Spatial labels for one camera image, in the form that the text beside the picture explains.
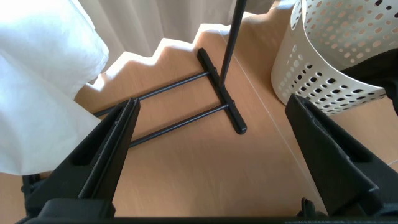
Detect black shorts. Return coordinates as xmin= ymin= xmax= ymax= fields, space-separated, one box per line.
xmin=340 ymin=48 xmax=398 ymax=116

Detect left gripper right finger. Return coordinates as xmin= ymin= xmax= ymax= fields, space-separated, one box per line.
xmin=284 ymin=93 xmax=398 ymax=217

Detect white laundry basket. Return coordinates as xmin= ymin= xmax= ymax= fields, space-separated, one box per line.
xmin=270 ymin=0 xmax=398 ymax=116

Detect black clothes rack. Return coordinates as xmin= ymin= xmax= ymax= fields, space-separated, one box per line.
xmin=21 ymin=0 xmax=249 ymax=200

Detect beige curtain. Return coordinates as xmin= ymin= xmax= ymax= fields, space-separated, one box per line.
xmin=77 ymin=0 xmax=276 ymax=83

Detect white printed T-shirt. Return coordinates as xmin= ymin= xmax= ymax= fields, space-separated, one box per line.
xmin=0 ymin=0 xmax=110 ymax=177

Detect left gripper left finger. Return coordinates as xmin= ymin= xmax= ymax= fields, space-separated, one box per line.
xmin=25 ymin=97 xmax=141 ymax=218

